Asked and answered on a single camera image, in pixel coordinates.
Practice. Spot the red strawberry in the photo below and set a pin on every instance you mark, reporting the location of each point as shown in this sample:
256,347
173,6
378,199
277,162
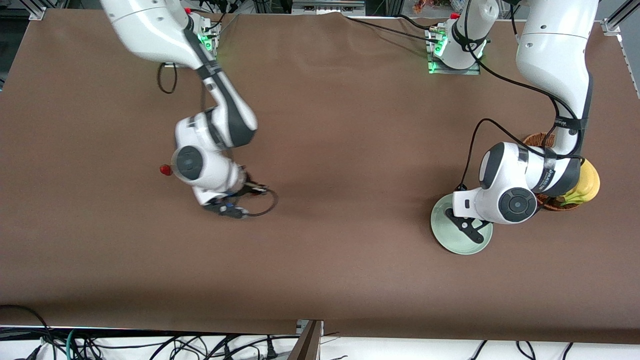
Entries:
164,170

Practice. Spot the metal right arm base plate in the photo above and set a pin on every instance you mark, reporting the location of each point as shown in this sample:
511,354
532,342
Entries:
212,35

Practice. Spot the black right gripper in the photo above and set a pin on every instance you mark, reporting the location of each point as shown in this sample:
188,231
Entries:
248,185

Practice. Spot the yellow banana bunch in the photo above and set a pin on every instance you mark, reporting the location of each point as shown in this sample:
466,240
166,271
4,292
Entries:
590,185

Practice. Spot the pale green plate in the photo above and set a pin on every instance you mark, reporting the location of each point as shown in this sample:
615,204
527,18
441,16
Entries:
450,241

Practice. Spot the brown table post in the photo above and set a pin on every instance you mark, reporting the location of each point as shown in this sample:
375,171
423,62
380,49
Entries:
307,345

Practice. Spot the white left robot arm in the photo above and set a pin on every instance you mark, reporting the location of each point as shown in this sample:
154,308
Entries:
555,50

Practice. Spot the aluminium frame profile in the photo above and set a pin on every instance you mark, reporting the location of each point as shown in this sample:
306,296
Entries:
35,11
627,55

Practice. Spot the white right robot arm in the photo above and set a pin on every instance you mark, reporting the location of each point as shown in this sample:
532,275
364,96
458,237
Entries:
150,30

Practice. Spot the brown wicker basket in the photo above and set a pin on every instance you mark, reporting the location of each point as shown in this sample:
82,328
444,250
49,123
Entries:
540,139

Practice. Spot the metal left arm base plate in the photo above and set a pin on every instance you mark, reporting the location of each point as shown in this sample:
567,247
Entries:
435,67

